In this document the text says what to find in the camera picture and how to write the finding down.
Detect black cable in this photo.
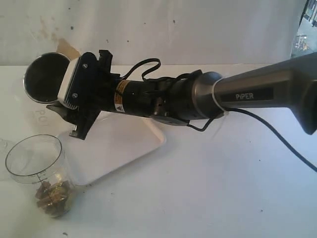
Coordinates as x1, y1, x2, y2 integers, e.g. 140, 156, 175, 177
122, 58, 317, 173

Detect translucent plastic cup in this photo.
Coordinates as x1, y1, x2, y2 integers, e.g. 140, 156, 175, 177
16, 79, 68, 135

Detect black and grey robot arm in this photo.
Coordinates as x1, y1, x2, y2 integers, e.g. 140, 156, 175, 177
47, 50, 317, 140

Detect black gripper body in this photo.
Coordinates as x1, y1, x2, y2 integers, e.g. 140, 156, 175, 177
67, 50, 115, 139

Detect clear measuring beaker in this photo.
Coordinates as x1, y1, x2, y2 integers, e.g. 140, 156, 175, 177
5, 134, 76, 214

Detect white rectangular tray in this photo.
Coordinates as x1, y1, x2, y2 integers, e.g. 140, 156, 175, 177
58, 113, 166, 186

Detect wrist camera with heatsink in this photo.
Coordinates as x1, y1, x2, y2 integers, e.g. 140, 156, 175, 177
57, 52, 97, 110

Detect stainless steel cup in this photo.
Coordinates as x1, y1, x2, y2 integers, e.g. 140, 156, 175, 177
23, 52, 70, 104

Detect brown pellets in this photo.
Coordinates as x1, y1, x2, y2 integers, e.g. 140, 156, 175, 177
35, 180, 73, 217

